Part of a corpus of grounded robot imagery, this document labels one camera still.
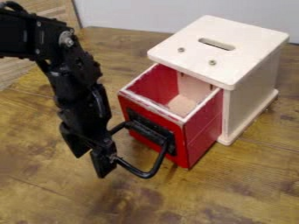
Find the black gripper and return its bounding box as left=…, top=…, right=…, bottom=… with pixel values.
left=38, top=44, right=114, bottom=158

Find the white wooden drawer cabinet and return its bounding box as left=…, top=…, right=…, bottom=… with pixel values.
left=147, top=15, right=290, bottom=145

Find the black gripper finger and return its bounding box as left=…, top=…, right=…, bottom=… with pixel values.
left=90, top=142, right=118, bottom=179

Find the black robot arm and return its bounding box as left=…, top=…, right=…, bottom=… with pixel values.
left=0, top=1, right=118, bottom=178

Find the red wooden drawer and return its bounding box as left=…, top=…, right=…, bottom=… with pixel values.
left=118, top=64, right=223, bottom=169

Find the black metal drawer handle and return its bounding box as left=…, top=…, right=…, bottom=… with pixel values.
left=110, top=108, right=177, bottom=179

